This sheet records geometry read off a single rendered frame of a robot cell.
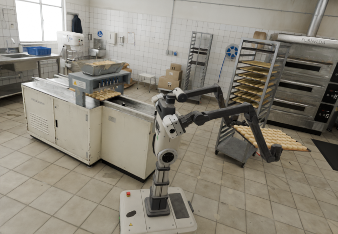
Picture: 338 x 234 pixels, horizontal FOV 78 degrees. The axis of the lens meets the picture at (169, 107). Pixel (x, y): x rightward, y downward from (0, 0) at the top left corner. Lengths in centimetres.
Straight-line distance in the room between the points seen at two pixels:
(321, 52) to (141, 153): 416
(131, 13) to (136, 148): 499
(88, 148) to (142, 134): 72
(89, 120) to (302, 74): 425
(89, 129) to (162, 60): 427
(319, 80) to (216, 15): 287
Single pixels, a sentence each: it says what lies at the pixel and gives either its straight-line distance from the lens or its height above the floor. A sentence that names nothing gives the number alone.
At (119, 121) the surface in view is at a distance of 250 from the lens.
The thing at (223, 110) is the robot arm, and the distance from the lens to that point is 144.
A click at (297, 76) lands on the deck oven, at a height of 120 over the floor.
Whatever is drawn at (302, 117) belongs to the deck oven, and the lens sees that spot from 553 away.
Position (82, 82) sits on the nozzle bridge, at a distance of 248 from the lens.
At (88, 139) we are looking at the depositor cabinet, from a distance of 269.
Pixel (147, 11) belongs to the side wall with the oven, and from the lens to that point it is 663.
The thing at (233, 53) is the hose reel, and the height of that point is 142.
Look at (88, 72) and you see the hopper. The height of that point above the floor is 122.
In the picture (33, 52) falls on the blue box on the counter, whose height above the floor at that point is 94.
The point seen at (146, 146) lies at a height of 54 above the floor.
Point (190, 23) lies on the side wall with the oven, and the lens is 621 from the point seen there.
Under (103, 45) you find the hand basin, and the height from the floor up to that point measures 104.
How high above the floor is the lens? 179
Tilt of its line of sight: 20 degrees down
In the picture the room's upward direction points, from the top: 8 degrees clockwise
